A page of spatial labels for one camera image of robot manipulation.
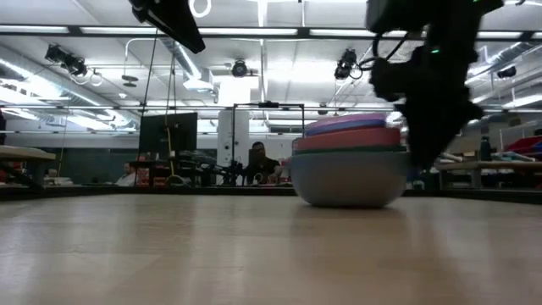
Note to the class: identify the dark bottle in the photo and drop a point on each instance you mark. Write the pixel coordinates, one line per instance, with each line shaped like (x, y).
(485, 150)

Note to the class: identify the red cloth item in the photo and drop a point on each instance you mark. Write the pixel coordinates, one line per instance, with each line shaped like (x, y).
(525, 145)

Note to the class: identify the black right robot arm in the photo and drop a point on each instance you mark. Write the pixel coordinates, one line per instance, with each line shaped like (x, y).
(402, 14)

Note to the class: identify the green translucent plastic bowl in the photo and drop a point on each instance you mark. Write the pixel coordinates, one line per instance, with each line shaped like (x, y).
(343, 128)

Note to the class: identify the beige work table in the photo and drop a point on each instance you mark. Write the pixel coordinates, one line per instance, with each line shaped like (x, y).
(21, 153)
(487, 166)

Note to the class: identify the red boxes stack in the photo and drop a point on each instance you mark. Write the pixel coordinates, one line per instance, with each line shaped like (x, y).
(148, 178)

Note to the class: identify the person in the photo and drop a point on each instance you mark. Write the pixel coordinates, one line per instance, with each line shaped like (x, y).
(262, 167)
(127, 180)

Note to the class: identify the black aluminium table frame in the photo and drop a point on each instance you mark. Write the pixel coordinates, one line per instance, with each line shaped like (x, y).
(127, 192)

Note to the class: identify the background black robot equipment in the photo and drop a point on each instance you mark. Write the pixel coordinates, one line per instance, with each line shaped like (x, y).
(203, 167)

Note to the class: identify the light blue opaque bowl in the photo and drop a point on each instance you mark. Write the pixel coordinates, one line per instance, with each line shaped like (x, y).
(349, 182)

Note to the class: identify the black frame stand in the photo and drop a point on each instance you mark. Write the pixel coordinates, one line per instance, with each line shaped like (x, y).
(267, 104)

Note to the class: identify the purple translucent plastic bowl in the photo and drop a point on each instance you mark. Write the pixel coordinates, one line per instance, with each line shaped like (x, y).
(345, 118)

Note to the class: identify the pink opaque plastic bowl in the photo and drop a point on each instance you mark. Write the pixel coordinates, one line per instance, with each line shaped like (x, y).
(347, 139)

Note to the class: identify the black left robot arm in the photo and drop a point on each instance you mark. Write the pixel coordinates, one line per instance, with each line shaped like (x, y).
(169, 21)

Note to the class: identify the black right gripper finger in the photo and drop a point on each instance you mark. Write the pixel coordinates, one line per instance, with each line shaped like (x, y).
(429, 140)

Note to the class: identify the black ceiling spotlight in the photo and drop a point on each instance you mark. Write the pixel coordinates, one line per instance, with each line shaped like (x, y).
(345, 63)
(239, 68)
(68, 61)
(507, 72)

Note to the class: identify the black monitor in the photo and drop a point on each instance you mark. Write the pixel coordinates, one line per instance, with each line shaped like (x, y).
(169, 135)

